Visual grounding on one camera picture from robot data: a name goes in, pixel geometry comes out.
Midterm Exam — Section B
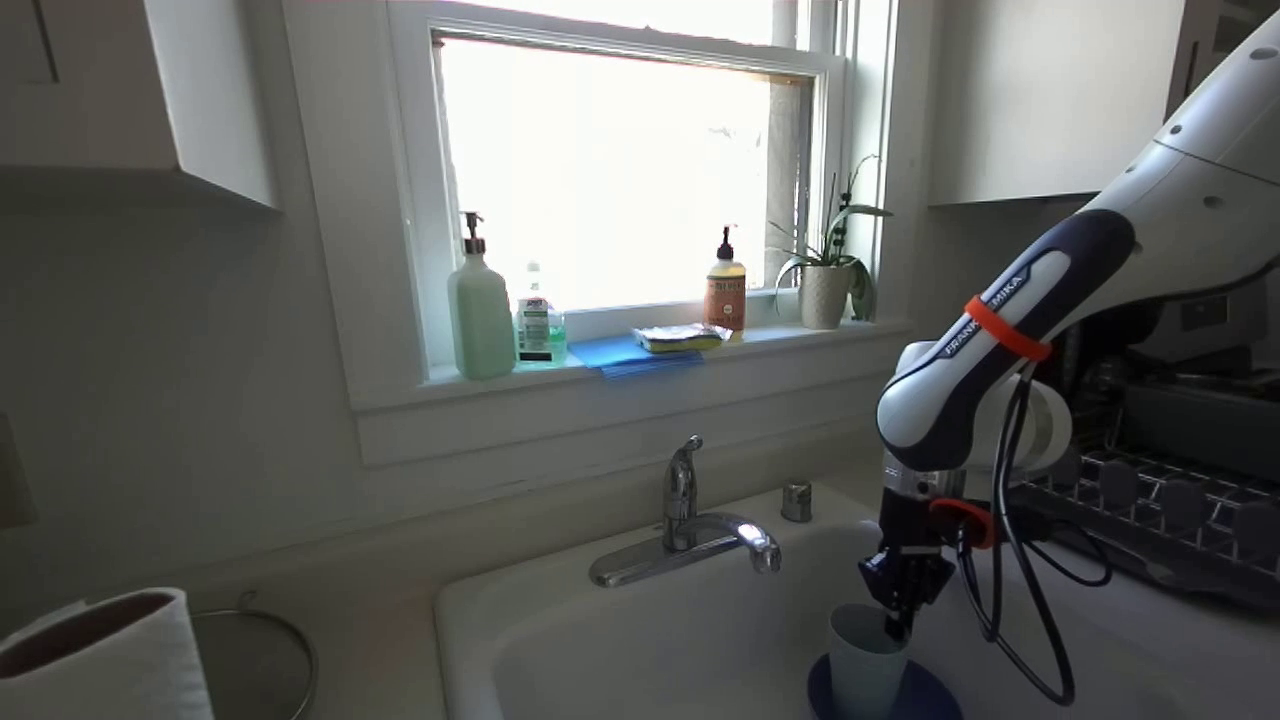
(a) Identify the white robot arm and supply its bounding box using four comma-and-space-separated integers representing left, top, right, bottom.
860, 13, 1280, 638

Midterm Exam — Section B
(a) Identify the patterned dish drying mat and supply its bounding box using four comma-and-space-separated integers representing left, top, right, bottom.
1018, 453, 1280, 611

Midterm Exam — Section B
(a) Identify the white framed window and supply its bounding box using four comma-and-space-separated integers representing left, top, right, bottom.
391, 0, 860, 375

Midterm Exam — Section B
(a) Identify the orange soap dispenser bottle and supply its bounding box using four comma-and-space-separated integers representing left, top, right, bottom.
702, 227, 749, 331

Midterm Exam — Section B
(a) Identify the yellow green sponge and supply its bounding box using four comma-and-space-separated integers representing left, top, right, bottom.
636, 325, 732, 354

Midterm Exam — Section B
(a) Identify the blue cloth on sill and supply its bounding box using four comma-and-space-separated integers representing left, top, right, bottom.
567, 336, 693, 378

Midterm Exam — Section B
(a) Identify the blue bowl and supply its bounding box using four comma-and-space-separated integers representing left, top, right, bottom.
804, 654, 964, 720

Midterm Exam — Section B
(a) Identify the white paper towel roll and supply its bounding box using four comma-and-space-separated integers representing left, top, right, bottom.
0, 587, 216, 720

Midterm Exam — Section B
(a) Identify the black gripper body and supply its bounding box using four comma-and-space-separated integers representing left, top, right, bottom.
860, 491, 955, 615

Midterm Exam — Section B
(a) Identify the chrome sink faucet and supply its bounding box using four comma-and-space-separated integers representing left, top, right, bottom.
588, 435, 779, 587

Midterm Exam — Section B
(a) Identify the white farmhouse sink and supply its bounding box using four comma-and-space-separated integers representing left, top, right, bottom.
435, 487, 1280, 720

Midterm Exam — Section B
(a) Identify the light blue plastic cup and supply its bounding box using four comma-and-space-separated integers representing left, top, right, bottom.
829, 605, 909, 717

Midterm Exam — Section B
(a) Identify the green soap dispenser bottle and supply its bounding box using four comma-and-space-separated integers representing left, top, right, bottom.
446, 211, 514, 378

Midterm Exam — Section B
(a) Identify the white upper wall cabinet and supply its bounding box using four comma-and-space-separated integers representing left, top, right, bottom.
0, 0, 278, 214

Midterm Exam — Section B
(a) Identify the small clear teal bottle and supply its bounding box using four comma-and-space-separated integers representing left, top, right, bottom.
514, 262, 567, 364

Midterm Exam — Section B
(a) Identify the white potted plant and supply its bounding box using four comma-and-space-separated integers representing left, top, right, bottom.
775, 193, 886, 328

